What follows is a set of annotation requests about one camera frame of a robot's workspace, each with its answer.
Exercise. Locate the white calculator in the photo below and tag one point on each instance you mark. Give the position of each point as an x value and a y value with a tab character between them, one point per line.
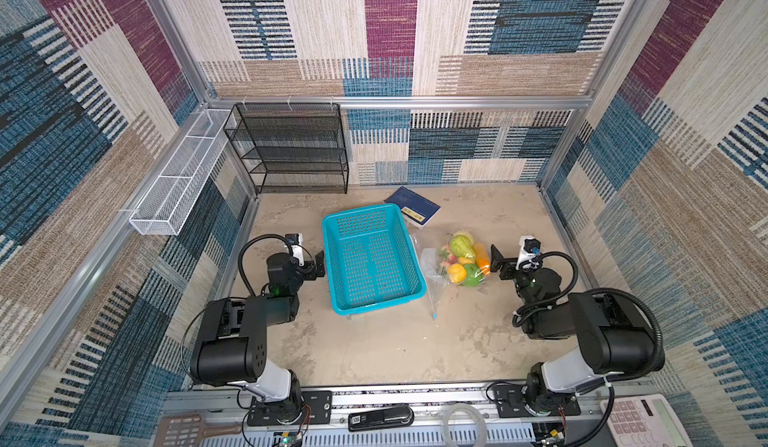
646	421

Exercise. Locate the red apple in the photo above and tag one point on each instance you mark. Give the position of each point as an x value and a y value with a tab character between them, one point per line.
447	259

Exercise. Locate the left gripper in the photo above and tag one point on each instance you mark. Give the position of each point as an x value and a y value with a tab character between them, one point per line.
308	272

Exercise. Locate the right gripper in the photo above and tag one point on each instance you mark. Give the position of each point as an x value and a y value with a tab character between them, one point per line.
497	261

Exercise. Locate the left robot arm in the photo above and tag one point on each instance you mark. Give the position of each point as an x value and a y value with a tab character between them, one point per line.
231	345

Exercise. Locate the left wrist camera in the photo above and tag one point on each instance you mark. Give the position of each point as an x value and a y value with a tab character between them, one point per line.
295	240

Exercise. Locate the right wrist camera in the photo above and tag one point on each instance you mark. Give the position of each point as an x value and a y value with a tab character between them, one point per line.
530	250

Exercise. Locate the black remote device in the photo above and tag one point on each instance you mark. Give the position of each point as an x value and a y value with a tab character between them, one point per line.
398	416

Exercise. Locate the black wire shelf rack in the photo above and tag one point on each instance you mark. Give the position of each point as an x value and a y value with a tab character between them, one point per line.
291	148

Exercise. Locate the blue book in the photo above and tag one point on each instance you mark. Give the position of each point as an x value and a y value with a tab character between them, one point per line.
415	208

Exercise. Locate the teal plastic basket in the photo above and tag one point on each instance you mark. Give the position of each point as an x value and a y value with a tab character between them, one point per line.
371	261

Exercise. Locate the white mesh wall tray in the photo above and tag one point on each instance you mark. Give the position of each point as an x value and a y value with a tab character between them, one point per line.
165	208

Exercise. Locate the yellow lemon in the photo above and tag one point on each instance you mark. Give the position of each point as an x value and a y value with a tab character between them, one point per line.
456	273

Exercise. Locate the clear zip top bag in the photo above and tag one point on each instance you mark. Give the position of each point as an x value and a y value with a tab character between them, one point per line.
428	247

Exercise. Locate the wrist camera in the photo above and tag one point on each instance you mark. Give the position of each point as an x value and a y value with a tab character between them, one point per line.
295	240
530	250

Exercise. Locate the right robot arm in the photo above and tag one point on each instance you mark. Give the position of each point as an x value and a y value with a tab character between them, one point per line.
618	337

